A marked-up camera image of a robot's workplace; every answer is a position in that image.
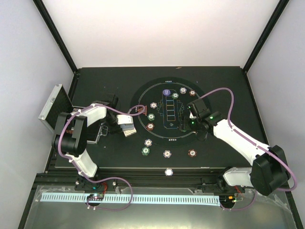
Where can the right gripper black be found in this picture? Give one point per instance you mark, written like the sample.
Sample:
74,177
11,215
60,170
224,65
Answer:
184,125

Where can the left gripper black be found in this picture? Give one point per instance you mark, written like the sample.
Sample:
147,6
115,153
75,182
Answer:
113,130

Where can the red chip mat top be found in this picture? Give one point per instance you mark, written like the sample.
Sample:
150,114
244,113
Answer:
192,93

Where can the red poker chip stack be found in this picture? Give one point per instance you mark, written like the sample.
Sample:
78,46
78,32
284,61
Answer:
192,153

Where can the red triangular dealer button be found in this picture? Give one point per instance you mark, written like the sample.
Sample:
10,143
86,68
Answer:
142,110

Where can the green poker chip stack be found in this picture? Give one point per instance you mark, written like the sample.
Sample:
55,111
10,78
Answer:
145,151

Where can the purple round blind button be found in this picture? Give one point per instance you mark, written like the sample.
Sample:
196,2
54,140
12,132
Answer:
167,92

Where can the blue poker chip stack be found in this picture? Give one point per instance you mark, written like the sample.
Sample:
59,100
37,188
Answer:
167,154

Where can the white chip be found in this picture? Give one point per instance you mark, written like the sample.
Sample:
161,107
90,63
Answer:
168,172

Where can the blue playing card deck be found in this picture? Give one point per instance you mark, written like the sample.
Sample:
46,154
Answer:
127,127

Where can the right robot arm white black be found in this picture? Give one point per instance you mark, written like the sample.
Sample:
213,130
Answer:
268,170

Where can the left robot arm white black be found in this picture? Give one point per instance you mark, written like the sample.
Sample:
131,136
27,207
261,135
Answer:
71,132

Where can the white card box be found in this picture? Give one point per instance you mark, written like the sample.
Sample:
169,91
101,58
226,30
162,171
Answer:
129,132

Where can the round black poker mat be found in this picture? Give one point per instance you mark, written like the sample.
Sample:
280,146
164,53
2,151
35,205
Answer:
168,112

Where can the aluminium poker chip case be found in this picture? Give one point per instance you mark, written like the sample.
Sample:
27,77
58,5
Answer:
59,102

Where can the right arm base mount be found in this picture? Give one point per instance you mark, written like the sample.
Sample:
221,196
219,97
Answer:
228,195

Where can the white slotted cable duct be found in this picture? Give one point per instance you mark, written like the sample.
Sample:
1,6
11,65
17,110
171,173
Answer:
133,199

